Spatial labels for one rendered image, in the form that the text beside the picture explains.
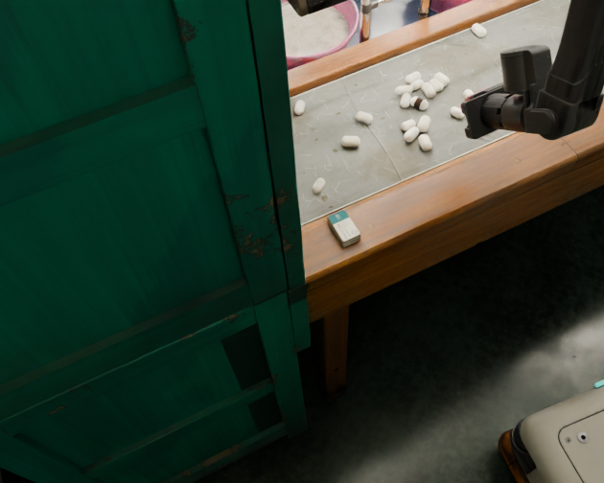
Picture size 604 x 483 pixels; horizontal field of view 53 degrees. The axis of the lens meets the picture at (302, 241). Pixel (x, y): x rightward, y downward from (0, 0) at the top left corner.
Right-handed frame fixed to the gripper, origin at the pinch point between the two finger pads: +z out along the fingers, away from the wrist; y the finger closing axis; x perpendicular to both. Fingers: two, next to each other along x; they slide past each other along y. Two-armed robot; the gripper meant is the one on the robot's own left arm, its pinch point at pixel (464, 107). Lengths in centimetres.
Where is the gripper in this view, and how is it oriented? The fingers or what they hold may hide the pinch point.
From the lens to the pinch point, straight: 115.8
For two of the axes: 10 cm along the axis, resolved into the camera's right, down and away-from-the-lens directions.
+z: -3.1, -2.5, 9.2
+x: 3.2, 8.8, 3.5
